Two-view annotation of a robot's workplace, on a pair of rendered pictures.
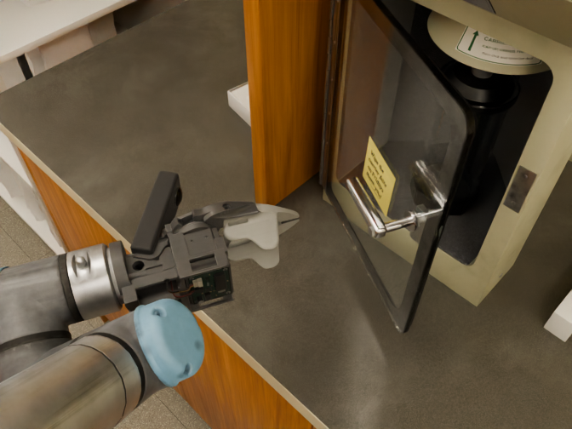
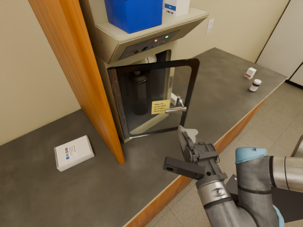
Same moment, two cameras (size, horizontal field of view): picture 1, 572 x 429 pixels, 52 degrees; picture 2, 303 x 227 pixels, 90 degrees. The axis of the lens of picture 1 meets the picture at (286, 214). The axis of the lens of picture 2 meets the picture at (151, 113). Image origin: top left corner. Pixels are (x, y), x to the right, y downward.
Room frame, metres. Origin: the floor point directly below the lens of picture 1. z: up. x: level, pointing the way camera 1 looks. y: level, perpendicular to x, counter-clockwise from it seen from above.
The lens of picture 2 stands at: (0.49, 0.34, 1.64)
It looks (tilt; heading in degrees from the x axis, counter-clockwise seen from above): 48 degrees down; 277
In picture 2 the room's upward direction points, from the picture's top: straight up
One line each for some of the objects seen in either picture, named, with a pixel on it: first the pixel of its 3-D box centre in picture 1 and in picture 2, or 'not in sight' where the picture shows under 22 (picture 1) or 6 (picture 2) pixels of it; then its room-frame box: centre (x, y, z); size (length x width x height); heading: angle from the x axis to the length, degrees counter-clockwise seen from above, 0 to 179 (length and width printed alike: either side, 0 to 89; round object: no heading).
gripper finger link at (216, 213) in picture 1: (220, 222); (188, 144); (0.41, 0.07, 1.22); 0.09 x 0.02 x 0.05; 109
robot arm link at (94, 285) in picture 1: (98, 278); (213, 192); (0.35, 0.20, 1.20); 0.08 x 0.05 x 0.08; 19
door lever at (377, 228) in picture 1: (379, 204); (175, 106); (0.45, -0.11, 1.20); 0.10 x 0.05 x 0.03; 19
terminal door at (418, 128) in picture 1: (374, 163); (155, 106); (0.53, -0.12, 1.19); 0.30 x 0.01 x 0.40; 19
